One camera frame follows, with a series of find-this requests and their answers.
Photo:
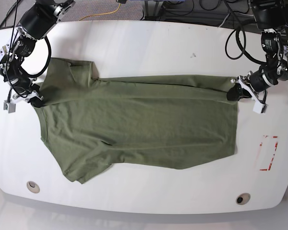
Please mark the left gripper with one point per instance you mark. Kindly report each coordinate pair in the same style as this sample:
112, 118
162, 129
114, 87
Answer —
243, 88

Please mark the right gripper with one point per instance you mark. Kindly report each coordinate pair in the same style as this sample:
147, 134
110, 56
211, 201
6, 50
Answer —
31, 95

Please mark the green t-shirt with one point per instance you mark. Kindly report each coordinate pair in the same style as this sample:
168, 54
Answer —
88, 123

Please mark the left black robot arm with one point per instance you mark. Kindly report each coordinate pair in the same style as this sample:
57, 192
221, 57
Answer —
271, 18

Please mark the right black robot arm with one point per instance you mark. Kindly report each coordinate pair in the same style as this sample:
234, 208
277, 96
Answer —
34, 25

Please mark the red tape rectangle marking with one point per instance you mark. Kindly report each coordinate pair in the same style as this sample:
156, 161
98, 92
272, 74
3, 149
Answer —
267, 152

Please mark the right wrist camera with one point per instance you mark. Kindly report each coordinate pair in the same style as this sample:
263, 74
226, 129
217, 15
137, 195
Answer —
9, 107

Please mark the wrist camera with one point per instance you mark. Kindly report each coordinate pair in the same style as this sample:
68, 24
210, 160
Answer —
9, 107
259, 108

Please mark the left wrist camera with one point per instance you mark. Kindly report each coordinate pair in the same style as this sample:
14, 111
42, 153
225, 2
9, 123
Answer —
259, 108

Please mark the left table cable grommet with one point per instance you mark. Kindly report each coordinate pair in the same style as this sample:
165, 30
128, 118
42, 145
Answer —
33, 187

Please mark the table cable grommet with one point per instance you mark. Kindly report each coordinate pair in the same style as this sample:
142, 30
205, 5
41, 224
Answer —
33, 187
243, 199

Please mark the right table cable grommet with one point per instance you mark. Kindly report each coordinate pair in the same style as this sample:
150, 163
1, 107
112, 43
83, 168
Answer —
243, 199

